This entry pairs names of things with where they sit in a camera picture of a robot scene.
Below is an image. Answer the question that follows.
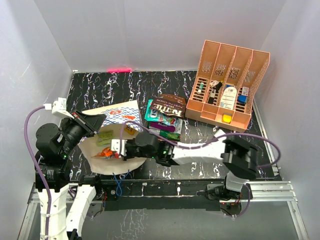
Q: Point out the aluminium base frame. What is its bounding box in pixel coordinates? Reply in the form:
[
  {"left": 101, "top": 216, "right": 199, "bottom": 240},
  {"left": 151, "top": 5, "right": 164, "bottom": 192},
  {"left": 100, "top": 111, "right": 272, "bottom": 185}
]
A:
[{"left": 17, "top": 69, "right": 310, "bottom": 240}]

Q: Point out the light green snack packet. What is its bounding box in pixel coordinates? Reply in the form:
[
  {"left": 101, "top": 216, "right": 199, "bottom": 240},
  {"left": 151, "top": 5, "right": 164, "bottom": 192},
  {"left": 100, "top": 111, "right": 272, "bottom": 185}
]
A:
[{"left": 96, "top": 130, "right": 114, "bottom": 147}]

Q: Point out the brown chocolate snack bag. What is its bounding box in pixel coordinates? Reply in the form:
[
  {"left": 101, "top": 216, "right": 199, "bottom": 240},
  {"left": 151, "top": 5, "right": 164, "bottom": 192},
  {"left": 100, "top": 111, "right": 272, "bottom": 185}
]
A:
[{"left": 149, "top": 94, "right": 187, "bottom": 119}]

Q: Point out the yellow sticky note block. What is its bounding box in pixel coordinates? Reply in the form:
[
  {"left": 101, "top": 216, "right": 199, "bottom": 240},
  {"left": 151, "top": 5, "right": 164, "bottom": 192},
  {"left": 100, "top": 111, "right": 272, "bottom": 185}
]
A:
[{"left": 222, "top": 113, "right": 233, "bottom": 124}]

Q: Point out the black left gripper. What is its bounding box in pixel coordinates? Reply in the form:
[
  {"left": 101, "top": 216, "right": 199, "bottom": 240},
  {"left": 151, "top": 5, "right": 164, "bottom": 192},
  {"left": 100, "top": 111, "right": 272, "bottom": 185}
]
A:
[{"left": 59, "top": 108, "right": 107, "bottom": 156}]

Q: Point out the orange candy packet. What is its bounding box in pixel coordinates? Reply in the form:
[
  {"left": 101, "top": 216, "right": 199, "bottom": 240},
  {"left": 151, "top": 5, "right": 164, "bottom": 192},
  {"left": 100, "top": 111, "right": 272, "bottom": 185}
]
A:
[{"left": 92, "top": 147, "right": 121, "bottom": 159}]

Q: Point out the blue small box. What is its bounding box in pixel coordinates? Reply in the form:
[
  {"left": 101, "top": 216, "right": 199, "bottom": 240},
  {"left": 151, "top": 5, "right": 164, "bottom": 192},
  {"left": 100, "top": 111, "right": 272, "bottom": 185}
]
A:
[{"left": 237, "top": 95, "right": 248, "bottom": 104}]

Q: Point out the pink desk organizer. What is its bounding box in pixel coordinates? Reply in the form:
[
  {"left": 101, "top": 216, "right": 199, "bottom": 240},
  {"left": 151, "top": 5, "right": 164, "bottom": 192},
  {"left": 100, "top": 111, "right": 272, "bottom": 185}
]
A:
[{"left": 185, "top": 40, "right": 270, "bottom": 133}]

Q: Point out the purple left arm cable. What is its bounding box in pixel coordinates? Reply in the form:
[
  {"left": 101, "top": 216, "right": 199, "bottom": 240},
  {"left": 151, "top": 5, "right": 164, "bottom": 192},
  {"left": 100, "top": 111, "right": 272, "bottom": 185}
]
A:
[{"left": 25, "top": 105, "right": 54, "bottom": 240}]

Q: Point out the pink tape strip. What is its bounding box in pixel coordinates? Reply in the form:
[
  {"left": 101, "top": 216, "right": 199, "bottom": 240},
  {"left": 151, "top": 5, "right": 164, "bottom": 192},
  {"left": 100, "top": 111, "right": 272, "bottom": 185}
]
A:
[{"left": 107, "top": 67, "right": 132, "bottom": 73}]

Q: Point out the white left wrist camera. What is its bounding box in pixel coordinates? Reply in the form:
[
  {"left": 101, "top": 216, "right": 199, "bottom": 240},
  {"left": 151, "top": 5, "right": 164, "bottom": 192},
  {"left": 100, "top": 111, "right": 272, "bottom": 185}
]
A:
[{"left": 43, "top": 97, "right": 74, "bottom": 119}]

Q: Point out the blue checkered paper bag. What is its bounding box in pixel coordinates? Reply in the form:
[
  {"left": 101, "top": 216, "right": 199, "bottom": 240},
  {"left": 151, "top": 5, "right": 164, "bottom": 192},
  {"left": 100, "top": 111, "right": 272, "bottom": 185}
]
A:
[{"left": 78, "top": 100, "right": 146, "bottom": 176}]

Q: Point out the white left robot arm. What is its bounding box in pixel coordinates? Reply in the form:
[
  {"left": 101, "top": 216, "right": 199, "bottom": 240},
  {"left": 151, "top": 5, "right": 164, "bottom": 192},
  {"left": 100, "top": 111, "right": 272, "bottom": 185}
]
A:
[{"left": 35, "top": 111, "right": 106, "bottom": 240}]

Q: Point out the black clip tool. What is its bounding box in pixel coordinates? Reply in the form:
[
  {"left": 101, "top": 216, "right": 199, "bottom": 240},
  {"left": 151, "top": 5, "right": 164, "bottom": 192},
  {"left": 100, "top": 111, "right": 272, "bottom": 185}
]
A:
[{"left": 207, "top": 80, "right": 223, "bottom": 105}]

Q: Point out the teal Fox's candy bag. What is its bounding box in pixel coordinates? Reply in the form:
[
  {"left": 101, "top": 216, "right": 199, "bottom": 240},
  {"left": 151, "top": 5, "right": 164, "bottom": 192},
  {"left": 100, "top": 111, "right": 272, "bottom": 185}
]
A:
[{"left": 144, "top": 99, "right": 183, "bottom": 128}]

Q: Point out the green snack bag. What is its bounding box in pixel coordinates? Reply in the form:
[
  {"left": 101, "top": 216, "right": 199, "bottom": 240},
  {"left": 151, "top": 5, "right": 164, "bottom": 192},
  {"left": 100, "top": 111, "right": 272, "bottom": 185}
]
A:
[{"left": 147, "top": 122, "right": 182, "bottom": 141}]

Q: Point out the white labelled card pack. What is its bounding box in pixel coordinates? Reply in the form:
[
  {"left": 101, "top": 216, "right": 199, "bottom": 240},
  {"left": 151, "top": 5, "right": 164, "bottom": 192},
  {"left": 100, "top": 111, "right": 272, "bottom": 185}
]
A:
[{"left": 219, "top": 86, "right": 238, "bottom": 110}]

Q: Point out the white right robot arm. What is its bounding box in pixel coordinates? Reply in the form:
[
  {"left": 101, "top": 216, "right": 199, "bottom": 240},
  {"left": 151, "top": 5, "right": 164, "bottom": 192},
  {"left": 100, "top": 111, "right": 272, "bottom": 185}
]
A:
[{"left": 117, "top": 131, "right": 260, "bottom": 201}]

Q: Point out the purple snack packet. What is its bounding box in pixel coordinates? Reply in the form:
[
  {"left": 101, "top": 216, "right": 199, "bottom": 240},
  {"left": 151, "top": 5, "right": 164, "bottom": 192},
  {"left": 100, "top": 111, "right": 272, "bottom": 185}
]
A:
[{"left": 149, "top": 121, "right": 176, "bottom": 132}]

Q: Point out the white green tube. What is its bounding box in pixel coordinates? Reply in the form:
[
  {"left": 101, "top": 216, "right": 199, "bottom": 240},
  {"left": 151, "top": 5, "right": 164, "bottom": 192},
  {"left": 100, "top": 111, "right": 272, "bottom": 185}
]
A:
[{"left": 197, "top": 82, "right": 204, "bottom": 94}]

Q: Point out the white box with red logo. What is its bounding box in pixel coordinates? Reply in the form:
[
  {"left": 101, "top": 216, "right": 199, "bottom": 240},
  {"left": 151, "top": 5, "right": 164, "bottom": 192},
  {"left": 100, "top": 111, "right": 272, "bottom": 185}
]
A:
[{"left": 214, "top": 129, "right": 226, "bottom": 139}]

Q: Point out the yellow M&M's candy packet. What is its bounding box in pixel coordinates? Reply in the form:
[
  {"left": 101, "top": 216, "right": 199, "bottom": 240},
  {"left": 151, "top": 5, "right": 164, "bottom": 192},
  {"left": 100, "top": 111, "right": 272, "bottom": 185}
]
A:
[{"left": 124, "top": 124, "right": 137, "bottom": 136}]

